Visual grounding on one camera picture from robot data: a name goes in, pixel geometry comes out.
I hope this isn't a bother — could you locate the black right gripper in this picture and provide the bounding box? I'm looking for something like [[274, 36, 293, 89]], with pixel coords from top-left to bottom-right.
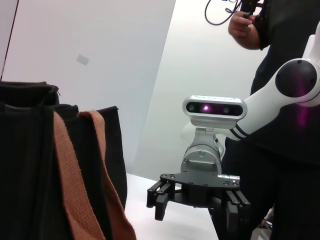
[[146, 172, 252, 240]]

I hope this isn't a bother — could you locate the black bag with brown handles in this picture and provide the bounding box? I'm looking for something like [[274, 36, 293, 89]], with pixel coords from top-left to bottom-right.
[[0, 81, 137, 240]]

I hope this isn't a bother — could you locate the operator hand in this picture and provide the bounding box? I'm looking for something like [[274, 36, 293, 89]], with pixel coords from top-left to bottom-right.
[[227, 10, 254, 39]]

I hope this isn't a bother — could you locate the person in black clothes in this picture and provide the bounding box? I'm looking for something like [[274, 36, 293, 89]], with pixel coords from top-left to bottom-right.
[[218, 0, 320, 240]]

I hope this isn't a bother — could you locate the black handheld controller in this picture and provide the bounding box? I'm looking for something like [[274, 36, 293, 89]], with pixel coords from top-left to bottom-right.
[[239, 0, 266, 20]]

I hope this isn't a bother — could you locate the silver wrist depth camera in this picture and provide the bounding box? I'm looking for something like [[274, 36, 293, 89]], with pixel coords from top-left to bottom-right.
[[181, 94, 248, 141]]

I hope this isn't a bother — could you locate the black controller cable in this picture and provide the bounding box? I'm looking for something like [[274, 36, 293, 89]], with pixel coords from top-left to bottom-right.
[[204, 0, 243, 26]]

